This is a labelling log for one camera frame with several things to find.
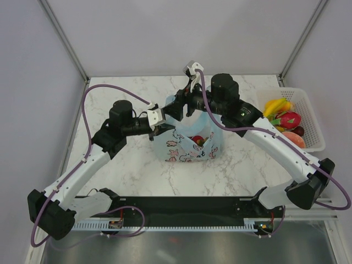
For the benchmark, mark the yellow fake banana bunch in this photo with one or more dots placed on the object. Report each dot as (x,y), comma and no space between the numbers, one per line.
(275,107)

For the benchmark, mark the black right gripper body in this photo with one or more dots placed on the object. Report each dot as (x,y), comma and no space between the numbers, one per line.
(194,96)

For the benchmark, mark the white slotted cable duct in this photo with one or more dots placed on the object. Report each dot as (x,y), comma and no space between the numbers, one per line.
(106,225)

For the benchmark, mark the aluminium frame rail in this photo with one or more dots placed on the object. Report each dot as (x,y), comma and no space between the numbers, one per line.
(315,213)

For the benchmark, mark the aluminium corner post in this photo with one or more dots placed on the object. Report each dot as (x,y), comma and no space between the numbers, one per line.
(45,5)
(319,9)

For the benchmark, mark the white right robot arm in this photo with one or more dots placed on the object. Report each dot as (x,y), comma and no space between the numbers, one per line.
(227,111)

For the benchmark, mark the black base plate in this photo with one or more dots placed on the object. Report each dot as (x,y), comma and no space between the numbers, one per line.
(197,211)

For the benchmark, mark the left aluminium corner post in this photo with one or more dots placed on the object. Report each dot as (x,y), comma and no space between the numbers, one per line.
(45,5)

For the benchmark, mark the white plastic fruit basket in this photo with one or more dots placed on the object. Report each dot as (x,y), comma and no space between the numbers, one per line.
(312,137)

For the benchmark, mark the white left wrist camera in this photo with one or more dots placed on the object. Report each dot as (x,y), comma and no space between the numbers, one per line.
(155,115)

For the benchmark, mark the right aluminium corner post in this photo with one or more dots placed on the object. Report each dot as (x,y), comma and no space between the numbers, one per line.
(319,9)

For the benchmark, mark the orange fake peach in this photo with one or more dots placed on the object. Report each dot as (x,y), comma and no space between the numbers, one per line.
(290,105)

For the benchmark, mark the red fake dragon fruit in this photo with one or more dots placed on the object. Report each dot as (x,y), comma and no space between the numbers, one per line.
(286,120)

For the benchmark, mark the dark purple fake plum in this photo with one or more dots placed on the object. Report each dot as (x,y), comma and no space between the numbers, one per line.
(299,131)

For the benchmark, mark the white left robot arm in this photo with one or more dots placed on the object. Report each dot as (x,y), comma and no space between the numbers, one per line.
(57,208)

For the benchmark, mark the light blue plastic bag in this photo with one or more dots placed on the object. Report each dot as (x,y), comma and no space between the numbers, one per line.
(176,146)

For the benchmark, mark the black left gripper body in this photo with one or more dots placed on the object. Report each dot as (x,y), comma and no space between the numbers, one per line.
(136,127)

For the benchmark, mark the fake watermelon slice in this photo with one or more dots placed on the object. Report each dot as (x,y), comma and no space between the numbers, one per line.
(295,138)

